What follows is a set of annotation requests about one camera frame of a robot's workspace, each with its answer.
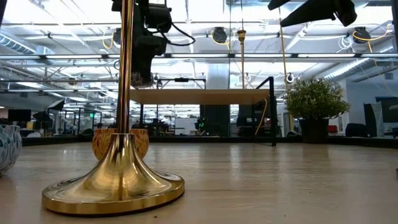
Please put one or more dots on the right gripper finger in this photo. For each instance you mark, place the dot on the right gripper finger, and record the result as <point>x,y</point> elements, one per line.
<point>317,11</point>
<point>278,3</point>

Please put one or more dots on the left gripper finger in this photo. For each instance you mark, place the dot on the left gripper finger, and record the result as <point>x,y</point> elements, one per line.
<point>138,67</point>
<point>150,67</point>

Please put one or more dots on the brass candlestick holder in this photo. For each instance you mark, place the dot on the brass candlestick holder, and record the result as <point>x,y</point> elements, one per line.
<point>119,180</point>
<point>242,35</point>

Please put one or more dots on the white candle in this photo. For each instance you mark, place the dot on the white candle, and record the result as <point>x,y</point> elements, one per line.
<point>101,143</point>

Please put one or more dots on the wooden shelf with black legs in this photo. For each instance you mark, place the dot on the wooden shelf with black legs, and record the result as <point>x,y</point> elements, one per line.
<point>199,96</point>

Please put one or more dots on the concrete column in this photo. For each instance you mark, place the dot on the concrete column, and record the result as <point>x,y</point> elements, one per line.
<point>217,77</point>

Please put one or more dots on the whiteboard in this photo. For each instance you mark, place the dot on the whiteboard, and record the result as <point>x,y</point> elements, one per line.
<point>186,126</point>

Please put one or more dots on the green potted plant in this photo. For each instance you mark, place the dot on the green potted plant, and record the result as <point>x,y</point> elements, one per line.
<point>314,99</point>

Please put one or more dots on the black studio light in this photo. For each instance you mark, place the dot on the black studio light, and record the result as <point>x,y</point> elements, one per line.
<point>56,105</point>

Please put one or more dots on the dark background screen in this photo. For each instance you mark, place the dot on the dark background screen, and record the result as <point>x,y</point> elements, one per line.
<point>390,109</point>

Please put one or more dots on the grey white panel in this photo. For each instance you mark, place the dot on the grey white panel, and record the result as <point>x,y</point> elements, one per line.
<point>374,119</point>

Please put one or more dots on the red background item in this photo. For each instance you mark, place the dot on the red background item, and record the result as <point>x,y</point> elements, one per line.
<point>332,128</point>

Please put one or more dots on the dark blue chair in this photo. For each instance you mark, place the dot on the dark blue chair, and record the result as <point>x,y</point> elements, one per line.
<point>356,130</point>

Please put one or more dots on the black background monitor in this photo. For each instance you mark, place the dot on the black background monitor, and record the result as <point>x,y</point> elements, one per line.
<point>19,115</point>

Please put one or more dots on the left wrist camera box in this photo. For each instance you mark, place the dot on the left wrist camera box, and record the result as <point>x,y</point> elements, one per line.
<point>158,17</point>

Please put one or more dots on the black aluminium table frame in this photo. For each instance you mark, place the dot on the black aluminium table frame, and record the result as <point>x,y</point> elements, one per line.
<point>186,140</point>

